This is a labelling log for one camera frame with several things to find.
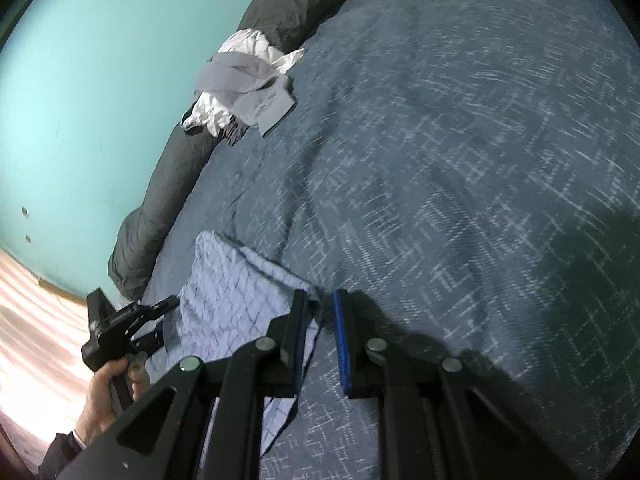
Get dark grey rolled duvet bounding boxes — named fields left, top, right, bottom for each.
left=107, top=0, right=346, bottom=300

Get blue plaid shorts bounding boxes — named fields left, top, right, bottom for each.
left=144, top=231, right=324, bottom=456

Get left hand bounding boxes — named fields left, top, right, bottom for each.
left=74, top=358, right=151, bottom=446

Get white crumpled garment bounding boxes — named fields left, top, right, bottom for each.
left=181, top=28, right=305, bottom=144

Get dark blue bedspread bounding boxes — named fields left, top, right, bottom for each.
left=144, top=0, right=639, bottom=479

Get left forearm black sleeve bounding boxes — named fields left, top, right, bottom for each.
left=36, top=431, right=87, bottom=480

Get grey sweater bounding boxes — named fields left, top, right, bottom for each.
left=183, top=52, right=296, bottom=136

